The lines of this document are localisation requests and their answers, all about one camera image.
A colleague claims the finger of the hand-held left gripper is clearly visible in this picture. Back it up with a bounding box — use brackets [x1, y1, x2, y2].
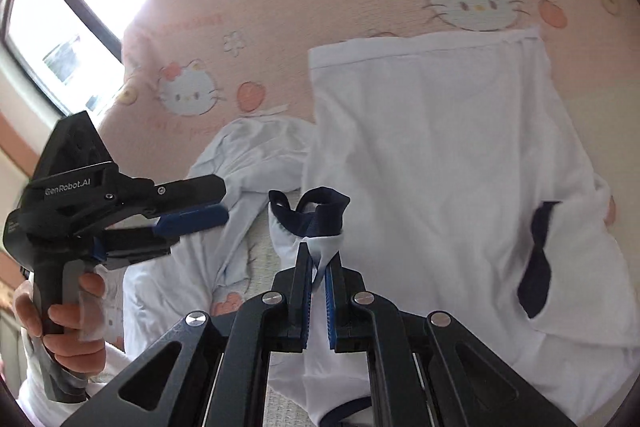
[155, 204, 230, 238]
[150, 174, 227, 214]

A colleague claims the pale white garment with strip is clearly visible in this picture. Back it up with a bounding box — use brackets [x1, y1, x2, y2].
[122, 104, 316, 358]

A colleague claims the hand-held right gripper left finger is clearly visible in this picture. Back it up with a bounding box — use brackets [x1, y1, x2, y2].
[62, 243, 313, 427]

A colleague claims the white t-shirt with navy trim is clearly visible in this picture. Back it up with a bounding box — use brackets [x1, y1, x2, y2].
[267, 27, 618, 427]

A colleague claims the person's left hand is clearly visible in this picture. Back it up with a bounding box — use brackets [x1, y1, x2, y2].
[15, 274, 108, 375]

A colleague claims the dark framed window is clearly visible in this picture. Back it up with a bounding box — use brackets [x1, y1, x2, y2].
[0, 0, 156, 118]

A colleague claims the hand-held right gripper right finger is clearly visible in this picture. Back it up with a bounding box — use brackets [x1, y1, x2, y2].
[325, 252, 576, 427]

